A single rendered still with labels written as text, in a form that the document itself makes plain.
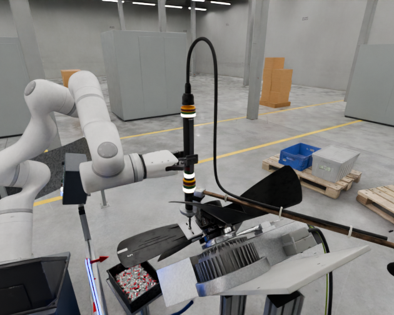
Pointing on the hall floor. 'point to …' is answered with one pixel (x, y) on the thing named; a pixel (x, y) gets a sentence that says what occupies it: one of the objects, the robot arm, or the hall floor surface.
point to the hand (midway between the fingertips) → (189, 157)
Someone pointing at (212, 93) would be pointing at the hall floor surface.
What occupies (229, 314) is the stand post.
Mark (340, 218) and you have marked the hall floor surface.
